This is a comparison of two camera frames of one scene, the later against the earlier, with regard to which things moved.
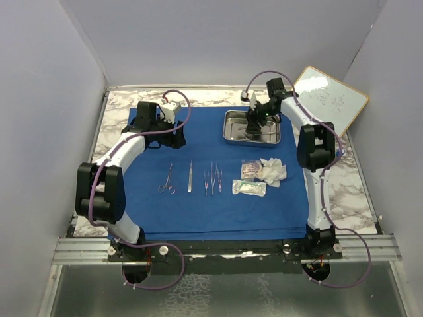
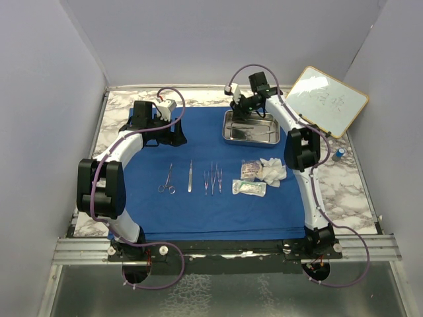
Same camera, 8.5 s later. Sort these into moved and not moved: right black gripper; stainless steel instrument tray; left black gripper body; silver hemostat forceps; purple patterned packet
Moved: right black gripper
Not moved: silver hemostat forceps; stainless steel instrument tray; purple patterned packet; left black gripper body
